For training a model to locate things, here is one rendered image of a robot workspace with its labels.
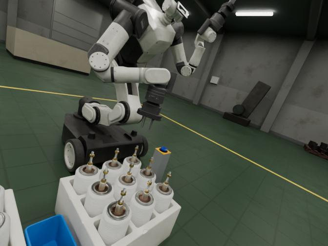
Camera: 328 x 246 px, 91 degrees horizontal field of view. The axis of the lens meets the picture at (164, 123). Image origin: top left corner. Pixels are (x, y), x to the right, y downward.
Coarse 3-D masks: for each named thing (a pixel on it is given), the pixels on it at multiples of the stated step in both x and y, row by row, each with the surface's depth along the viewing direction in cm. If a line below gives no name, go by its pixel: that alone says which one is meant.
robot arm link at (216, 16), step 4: (224, 4) 100; (228, 4) 96; (232, 4) 95; (220, 8) 103; (224, 8) 97; (228, 8) 97; (232, 8) 96; (220, 12) 100; (224, 12) 98; (228, 12) 98; (212, 16) 101; (216, 16) 100; (220, 16) 99; (224, 16) 100; (216, 20) 100; (220, 20) 100; (224, 20) 101; (220, 24) 101
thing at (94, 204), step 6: (90, 186) 60; (90, 192) 57; (90, 198) 57; (96, 198) 56; (102, 198) 57; (108, 198) 59; (84, 204) 60; (90, 204) 57; (96, 204) 57; (102, 204) 58; (90, 210) 58; (96, 210) 58; (102, 210) 59; (90, 216) 58
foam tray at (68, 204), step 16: (64, 192) 64; (64, 208) 64; (80, 208) 58; (176, 208) 72; (80, 224) 55; (96, 224) 56; (144, 224) 60; (160, 224) 64; (80, 240) 55; (96, 240) 49; (128, 240) 52; (144, 240) 60; (160, 240) 72
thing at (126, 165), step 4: (124, 160) 84; (124, 164) 83; (128, 164) 82; (140, 164) 85; (124, 168) 83; (128, 168) 82; (132, 168) 82; (136, 168) 83; (124, 172) 83; (132, 172) 82; (136, 172) 84
